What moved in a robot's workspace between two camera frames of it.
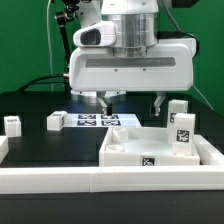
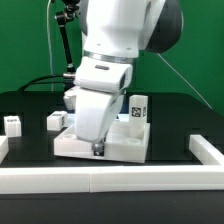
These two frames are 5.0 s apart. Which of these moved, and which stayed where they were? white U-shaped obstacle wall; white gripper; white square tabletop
Moved: white gripper; white square tabletop
Stayed: white U-shaped obstacle wall
